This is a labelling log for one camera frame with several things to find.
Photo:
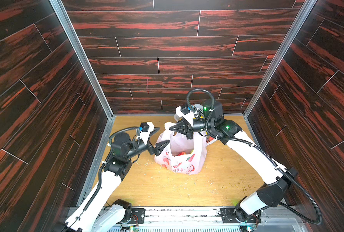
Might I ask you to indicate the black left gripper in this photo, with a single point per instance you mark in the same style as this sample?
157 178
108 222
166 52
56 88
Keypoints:
151 147

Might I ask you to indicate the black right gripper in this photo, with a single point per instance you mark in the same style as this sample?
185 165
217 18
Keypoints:
189 127

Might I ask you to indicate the pink plastic bag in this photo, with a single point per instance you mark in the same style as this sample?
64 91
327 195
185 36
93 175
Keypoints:
182 155

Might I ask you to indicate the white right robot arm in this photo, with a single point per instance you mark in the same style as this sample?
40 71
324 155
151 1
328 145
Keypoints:
277 179

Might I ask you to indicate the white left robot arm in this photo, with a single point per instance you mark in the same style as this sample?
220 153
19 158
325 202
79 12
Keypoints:
125 144

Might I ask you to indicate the white perforated plastic basket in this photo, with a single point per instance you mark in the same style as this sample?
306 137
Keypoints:
208 138

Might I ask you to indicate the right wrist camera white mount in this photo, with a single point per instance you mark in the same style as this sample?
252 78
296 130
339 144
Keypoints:
189 115

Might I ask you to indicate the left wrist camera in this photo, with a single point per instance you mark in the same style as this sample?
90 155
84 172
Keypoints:
146 128

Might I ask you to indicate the metal base rail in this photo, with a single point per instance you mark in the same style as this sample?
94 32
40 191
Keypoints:
208 219

